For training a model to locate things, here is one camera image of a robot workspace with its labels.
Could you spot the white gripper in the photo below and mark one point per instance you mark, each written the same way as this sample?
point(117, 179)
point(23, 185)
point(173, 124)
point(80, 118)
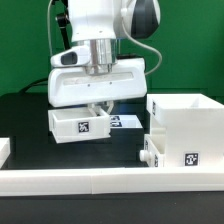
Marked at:
point(69, 84)

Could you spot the white drawer box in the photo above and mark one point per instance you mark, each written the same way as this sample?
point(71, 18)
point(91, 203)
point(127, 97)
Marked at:
point(151, 153)
point(77, 124)

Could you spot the white front drawer box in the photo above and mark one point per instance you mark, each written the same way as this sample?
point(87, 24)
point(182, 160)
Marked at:
point(151, 153)

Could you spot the white drawer cabinet frame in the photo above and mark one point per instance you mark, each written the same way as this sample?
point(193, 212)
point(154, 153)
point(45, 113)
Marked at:
point(189, 128)

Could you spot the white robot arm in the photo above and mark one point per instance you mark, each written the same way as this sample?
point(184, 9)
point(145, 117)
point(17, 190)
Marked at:
point(91, 71)

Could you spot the fiducial marker sheet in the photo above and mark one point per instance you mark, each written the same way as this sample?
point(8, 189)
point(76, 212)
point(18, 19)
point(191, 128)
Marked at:
point(124, 121)

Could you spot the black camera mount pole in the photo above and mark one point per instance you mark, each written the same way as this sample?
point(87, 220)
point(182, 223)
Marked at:
point(63, 21)

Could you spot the white left barrier rail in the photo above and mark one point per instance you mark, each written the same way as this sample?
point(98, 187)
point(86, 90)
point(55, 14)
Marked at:
point(4, 150)

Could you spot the white barrier rail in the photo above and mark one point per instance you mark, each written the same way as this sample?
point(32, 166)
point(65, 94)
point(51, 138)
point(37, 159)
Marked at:
point(4, 150)
point(109, 181)

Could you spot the white front barrier rail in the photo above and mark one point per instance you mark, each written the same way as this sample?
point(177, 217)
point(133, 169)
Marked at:
point(109, 181)

